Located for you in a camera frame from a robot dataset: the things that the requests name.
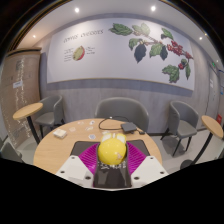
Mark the red wall box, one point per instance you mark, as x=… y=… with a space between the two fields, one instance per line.
x=219 y=119

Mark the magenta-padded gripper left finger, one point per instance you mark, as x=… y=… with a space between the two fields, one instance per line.
x=75 y=166

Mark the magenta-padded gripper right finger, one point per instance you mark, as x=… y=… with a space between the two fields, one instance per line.
x=150 y=168

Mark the round wooden side table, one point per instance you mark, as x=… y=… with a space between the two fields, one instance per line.
x=211 y=126
x=28 y=110

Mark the recessed ceiling lights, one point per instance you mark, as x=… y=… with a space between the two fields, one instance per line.
x=153 y=8

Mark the grey upholstered armchair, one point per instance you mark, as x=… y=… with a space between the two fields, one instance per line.
x=183 y=120
x=8 y=151
x=121 y=108
x=51 y=113

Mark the small white box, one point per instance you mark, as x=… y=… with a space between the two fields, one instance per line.
x=60 y=133

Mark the small white sticker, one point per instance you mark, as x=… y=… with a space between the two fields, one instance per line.
x=80 y=122
x=92 y=122
x=89 y=128
x=72 y=129

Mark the dark grey flat box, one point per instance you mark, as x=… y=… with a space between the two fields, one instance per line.
x=129 y=127

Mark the white coffee plant wall poster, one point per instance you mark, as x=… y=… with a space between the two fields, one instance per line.
x=110 y=56

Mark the small black plug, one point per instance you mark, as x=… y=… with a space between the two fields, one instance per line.
x=141 y=132

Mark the yellow and white computer mouse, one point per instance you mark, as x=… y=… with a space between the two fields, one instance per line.
x=112 y=151

